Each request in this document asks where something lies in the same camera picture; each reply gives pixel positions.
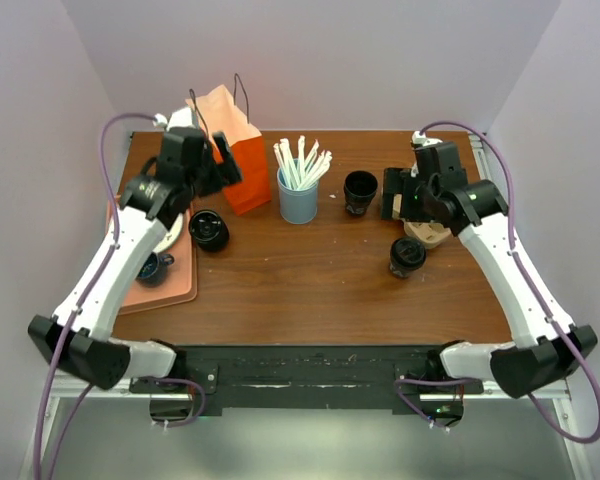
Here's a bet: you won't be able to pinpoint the cardboard cup carrier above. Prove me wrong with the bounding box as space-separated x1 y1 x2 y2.
392 194 452 250

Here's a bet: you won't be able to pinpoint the stack of black lids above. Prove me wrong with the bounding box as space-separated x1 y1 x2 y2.
188 209 230 253

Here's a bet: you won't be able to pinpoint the watermelon pattern plate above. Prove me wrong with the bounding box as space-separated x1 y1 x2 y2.
153 214 184 254

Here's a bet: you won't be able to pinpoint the orange paper bag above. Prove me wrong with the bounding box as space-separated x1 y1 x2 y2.
187 73 271 215

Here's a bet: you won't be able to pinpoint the blue straw holder cup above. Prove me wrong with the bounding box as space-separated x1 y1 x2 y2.
276 169 319 225

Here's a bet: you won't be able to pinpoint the dark blue mug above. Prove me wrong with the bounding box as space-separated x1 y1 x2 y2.
136 253 175 288

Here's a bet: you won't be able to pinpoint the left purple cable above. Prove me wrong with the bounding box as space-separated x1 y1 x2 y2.
31 112 209 480

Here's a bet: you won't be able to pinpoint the purple cable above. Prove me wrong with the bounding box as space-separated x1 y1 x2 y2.
395 120 600 445
31 112 209 480

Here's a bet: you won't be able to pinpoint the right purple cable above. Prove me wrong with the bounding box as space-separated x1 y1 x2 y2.
395 120 600 445

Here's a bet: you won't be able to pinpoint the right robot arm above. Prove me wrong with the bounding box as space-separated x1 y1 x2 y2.
382 136 598 398

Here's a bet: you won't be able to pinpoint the black cup lid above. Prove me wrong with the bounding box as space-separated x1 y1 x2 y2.
390 236 427 270

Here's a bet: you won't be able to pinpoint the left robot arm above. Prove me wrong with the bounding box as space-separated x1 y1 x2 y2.
28 127 242 392

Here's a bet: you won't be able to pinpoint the pink tray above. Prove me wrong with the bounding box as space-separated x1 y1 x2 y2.
119 209 197 315

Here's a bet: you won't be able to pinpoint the aluminium frame rail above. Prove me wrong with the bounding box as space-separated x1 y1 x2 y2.
467 130 594 480

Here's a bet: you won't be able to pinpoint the white wrapped straws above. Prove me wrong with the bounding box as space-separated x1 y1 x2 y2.
273 135 333 192

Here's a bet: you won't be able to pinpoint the single black cup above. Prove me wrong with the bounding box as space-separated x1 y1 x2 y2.
389 263 418 279

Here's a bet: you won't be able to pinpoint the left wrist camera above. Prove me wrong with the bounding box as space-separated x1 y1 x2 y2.
152 106 198 131

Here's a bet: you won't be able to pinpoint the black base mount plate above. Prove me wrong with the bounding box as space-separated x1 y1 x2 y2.
129 345 483 424

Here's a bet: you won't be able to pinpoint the stack of black cups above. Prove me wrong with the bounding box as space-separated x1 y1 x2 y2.
344 170 378 216

